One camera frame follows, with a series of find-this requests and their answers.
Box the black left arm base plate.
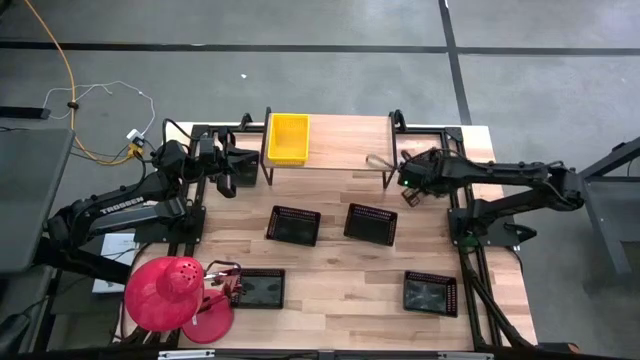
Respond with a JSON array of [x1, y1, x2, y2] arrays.
[[133, 203, 207, 245]]

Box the black aluminium table frame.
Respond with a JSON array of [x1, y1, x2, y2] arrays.
[[169, 107, 539, 351]]

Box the black desk beam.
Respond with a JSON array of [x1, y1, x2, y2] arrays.
[[32, 235, 132, 286]]

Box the wooden shelf black metal legs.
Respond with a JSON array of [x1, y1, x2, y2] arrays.
[[259, 106, 400, 190]]

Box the black orange clamp foot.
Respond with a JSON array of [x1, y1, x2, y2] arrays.
[[537, 341, 582, 354]]

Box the orange extension cable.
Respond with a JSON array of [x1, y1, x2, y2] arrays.
[[23, 0, 139, 166]]

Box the thin white cable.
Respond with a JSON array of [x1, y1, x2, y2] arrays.
[[42, 80, 156, 139]]

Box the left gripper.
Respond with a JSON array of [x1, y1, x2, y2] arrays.
[[198, 130, 260, 176]]

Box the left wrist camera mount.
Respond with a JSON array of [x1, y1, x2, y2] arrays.
[[216, 172, 238, 199]]

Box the grey desk black frame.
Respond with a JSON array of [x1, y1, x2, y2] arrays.
[[549, 135, 640, 294]]

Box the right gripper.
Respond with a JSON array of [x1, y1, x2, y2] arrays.
[[366, 148, 444, 197]]

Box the red desk lamp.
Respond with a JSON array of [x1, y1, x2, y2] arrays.
[[123, 255, 236, 345]]

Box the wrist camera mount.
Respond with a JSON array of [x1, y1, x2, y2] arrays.
[[403, 186, 424, 208], [216, 172, 238, 199]]

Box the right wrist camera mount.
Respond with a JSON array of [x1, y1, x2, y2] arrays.
[[403, 186, 424, 208]]

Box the black curved bracket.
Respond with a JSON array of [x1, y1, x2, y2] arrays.
[[504, 222, 539, 244]]

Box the white booklet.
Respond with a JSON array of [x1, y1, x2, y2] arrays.
[[92, 232, 141, 295]]

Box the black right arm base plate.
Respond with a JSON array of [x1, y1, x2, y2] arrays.
[[449, 207, 516, 247]]

